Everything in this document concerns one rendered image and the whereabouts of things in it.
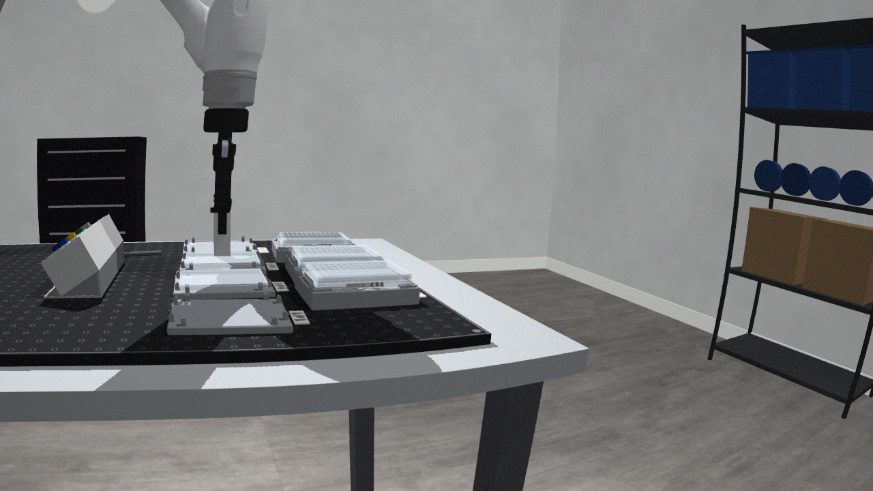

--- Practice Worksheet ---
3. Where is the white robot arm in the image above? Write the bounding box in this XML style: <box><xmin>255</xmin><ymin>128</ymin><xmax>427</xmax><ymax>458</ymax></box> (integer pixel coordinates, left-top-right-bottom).
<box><xmin>160</xmin><ymin>0</ymin><xmax>268</xmax><ymax>109</ymax></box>

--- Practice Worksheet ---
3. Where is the white button panel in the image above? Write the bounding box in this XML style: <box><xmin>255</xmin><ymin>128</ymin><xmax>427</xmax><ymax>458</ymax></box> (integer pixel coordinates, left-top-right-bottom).
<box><xmin>41</xmin><ymin>214</ymin><xmax>161</xmax><ymax>299</ymax></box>

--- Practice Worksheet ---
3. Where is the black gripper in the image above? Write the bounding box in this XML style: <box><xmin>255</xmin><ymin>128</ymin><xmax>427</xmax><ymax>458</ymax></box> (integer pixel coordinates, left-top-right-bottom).
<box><xmin>203</xmin><ymin>108</ymin><xmax>249</xmax><ymax>256</ymax></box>

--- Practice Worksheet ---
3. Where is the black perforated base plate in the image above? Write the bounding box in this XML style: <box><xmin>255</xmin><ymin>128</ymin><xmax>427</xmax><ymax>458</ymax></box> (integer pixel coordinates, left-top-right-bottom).
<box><xmin>0</xmin><ymin>240</ymin><xmax>492</xmax><ymax>367</ymax></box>

